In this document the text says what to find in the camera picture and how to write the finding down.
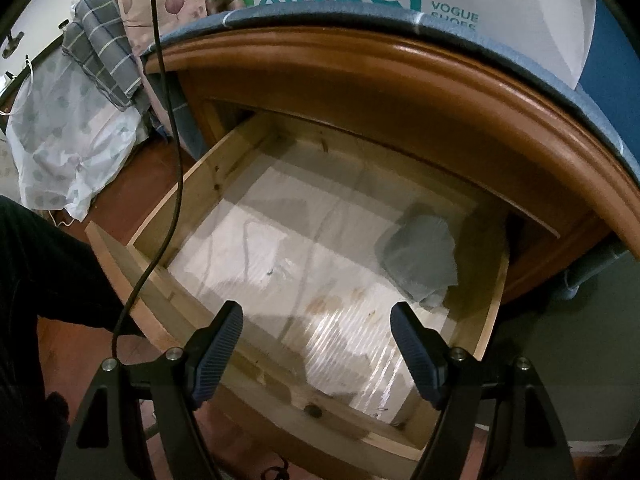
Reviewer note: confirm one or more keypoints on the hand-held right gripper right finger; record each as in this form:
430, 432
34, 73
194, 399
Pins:
417, 355

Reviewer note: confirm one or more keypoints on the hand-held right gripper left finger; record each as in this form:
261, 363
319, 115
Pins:
217, 355

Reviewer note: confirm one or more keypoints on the grey underwear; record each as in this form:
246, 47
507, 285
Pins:
420, 255

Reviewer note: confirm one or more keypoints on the wooden drawer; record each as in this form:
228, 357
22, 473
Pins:
210, 180

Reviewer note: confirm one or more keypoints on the white cardboard shoe box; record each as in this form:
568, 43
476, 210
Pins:
525, 10

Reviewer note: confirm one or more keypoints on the person's black trouser leg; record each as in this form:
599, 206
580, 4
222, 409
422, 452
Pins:
45, 285

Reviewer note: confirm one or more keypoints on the white patterned cloth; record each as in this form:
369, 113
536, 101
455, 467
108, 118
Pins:
65, 150

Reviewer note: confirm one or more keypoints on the wooden nightstand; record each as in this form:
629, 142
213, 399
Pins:
400, 90

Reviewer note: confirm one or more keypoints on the blue plaid cloth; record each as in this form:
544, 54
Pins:
200, 30

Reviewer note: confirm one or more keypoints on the grey plaid blanket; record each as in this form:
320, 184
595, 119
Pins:
100, 45

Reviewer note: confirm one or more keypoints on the blue foam mat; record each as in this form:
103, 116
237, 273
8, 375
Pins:
615, 60

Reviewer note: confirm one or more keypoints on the white cabinet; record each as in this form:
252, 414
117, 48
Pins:
35, 35

